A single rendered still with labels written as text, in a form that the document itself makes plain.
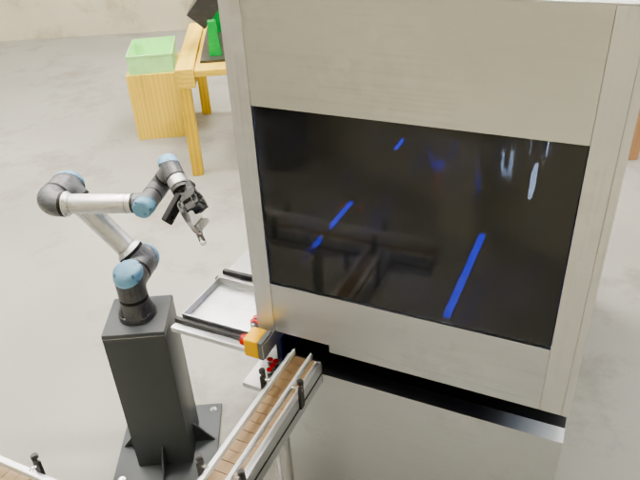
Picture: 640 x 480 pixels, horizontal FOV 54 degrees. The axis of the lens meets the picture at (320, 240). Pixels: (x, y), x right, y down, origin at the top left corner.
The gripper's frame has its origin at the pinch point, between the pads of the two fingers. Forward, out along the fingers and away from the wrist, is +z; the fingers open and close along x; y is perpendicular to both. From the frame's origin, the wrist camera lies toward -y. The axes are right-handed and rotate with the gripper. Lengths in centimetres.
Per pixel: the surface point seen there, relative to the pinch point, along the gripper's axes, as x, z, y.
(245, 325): 25.3, 28.8, -8.3
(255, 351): 3.3, 48.1, -1.1
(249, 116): -46, 9, 45
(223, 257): 186, -91, -59
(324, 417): 34, 72, 0
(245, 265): 48.9, -4.3, -4.9
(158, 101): 266, -318, -74
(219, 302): 30.5, 12.3, -15.5
